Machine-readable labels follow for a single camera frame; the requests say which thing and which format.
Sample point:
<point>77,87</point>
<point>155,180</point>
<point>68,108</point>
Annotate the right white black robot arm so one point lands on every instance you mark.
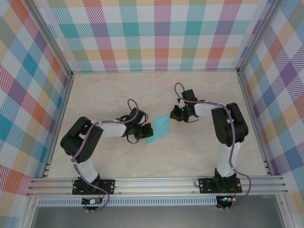
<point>225,164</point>

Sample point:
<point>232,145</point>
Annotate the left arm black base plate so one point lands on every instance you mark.
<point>109,186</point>

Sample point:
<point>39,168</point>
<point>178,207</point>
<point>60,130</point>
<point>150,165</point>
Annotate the teal cloth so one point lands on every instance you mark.
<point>160,126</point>

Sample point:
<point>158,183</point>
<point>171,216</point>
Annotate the grey metal sheet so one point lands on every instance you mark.
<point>154,217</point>

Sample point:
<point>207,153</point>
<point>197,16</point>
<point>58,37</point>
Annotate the aluminium upright post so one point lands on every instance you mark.
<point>47,35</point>
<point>261,34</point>

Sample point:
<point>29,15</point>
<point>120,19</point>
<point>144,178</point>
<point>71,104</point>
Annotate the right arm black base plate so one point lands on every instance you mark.
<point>204,187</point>

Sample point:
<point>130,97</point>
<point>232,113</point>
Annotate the wide aluminium frame beam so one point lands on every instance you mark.
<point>154,186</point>

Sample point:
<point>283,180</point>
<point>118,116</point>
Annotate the thin aluminium frame rail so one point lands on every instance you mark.
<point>154,70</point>

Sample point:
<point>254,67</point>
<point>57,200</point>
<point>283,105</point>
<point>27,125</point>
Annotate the aluminium side rail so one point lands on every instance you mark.
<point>255,123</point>
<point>58,126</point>

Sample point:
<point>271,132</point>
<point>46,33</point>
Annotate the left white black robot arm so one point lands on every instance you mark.
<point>86,168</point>

